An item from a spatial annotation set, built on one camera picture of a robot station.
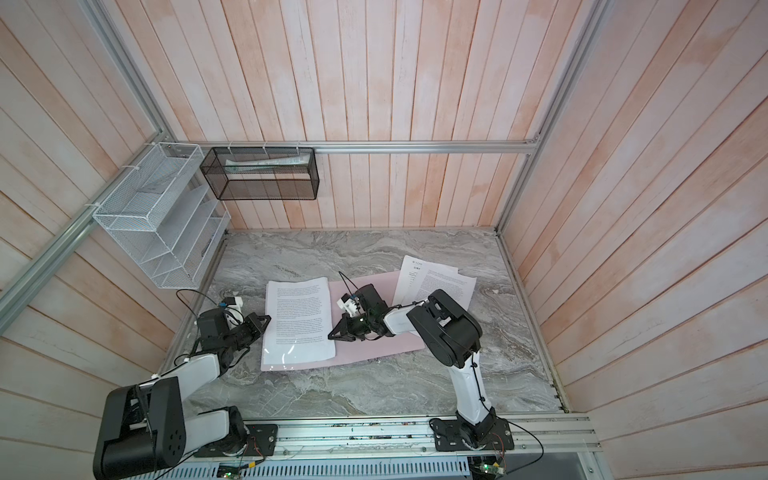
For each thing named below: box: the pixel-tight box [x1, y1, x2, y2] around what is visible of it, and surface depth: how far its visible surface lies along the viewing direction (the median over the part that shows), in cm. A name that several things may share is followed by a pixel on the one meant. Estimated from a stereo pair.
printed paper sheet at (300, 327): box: [262, 276, 336, 365], surface depth 95 cm
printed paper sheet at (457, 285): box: [416, 269, 477, 309], surface depth 106 cm
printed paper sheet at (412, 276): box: [392, 255, 459, 306], surface depth 109 cm
